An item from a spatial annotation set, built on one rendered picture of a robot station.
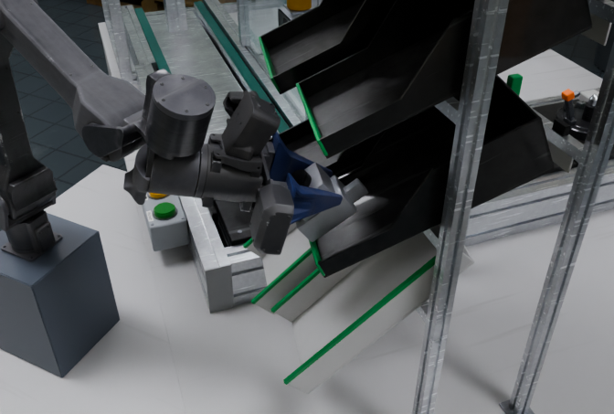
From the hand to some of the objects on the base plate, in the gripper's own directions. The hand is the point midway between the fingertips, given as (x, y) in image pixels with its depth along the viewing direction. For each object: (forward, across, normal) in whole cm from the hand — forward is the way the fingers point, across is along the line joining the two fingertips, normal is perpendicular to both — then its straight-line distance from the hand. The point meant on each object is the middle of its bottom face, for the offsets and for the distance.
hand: (306, 184), depth 69 cm
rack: (+31, -10, -36) cm, 49 cm away
